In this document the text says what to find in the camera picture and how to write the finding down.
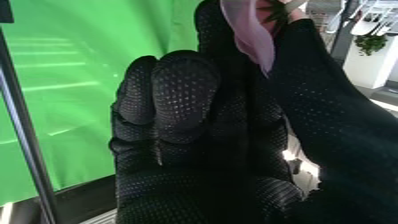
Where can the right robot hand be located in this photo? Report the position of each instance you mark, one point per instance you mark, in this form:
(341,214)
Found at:
(201,140)

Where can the pink flower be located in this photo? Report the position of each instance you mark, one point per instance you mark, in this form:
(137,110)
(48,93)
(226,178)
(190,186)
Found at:
(251,40)

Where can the black stand pole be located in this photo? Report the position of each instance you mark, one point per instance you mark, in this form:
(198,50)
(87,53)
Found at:
(23,133)

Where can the green plant in white planter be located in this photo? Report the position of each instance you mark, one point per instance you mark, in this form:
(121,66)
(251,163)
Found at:
(370,45)

